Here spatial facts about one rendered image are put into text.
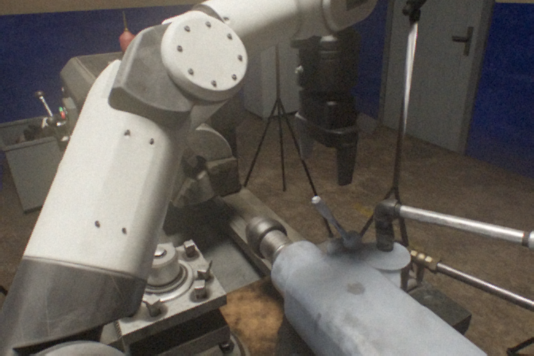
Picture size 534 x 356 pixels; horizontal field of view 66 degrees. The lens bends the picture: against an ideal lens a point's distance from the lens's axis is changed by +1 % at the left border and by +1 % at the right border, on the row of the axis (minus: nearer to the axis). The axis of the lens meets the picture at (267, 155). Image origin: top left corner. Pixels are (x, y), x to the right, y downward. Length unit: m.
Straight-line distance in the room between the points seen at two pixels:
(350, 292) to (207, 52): 0.45
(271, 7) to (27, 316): 0.35
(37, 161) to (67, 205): 3.11
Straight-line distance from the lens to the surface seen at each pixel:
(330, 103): 0.56
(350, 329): 0.62
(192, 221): 1.68
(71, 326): 0.31
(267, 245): 0.84
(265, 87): 4.80
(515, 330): 2.46
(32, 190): 3.50
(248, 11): 0.43
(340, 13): 0.51
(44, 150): 3.41
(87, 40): 4.63
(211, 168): 1.21
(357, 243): 0.75
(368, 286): 0.68
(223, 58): 0.36
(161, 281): 0.71
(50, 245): 0.32
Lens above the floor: 1.61
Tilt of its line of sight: 24 degrees down
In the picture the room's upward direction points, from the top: 2 degrees counter-clockwise
